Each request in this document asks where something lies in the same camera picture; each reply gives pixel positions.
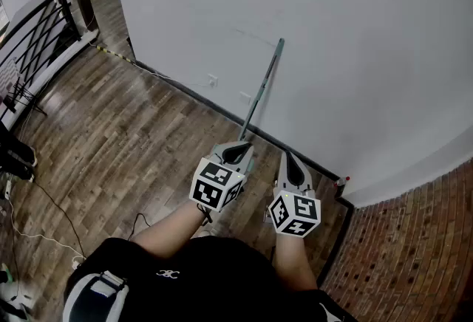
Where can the green grey mop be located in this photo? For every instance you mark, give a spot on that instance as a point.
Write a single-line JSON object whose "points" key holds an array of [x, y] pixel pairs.
{"points": [[275, 60]]}

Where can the person's black shirt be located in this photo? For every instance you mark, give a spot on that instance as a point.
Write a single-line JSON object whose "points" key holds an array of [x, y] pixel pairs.
{"points": [[221, 283]]}

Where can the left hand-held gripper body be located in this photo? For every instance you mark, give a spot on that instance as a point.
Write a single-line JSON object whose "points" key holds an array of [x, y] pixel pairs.
{"points": [[216, 187]]}

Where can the bottle with red cap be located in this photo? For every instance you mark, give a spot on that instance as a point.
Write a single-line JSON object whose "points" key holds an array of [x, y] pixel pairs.
{"points": [[341, 185]]}

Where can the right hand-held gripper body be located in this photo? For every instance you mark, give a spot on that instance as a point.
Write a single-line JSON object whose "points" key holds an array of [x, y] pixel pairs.
{"points": [[295, 213]]}

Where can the black tripod stand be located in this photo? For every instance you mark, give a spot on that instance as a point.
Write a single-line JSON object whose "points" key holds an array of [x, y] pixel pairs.
{"points": [[22, 97]]}

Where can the person's left forearm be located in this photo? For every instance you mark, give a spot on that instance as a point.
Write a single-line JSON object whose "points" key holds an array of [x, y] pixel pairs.
{"points": [[173, 228]]}

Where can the black metal railing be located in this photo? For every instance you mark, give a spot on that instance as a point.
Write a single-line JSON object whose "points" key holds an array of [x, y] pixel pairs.
{"points": [[35, 30]]}

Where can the white wall outlet with plug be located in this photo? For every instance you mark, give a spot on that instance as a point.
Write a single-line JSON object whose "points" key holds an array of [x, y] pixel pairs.
{"points": [[212, 81]]}

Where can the person's right forearm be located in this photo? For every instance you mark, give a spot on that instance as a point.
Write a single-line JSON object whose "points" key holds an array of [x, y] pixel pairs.
{"points": [[293, 261]]}

